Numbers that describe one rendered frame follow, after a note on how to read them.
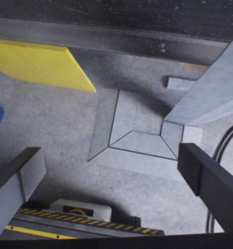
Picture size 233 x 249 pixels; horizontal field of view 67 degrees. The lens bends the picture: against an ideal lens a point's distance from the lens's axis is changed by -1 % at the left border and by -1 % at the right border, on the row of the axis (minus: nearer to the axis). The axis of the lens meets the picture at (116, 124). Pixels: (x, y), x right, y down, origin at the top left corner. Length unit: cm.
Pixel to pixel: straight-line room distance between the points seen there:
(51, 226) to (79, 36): 59
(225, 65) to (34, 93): 94
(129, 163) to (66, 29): 62
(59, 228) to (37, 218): 8
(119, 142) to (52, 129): 37
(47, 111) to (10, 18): 49
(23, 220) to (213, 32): 79
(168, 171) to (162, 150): 10
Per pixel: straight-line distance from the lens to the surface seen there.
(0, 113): 115
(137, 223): 82
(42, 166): 17
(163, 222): 96
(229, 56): 33
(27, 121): 108
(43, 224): 69
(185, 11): 50
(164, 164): 89
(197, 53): 56
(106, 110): 91
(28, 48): 69
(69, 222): 65
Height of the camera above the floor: 89
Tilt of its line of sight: 80 degrees down
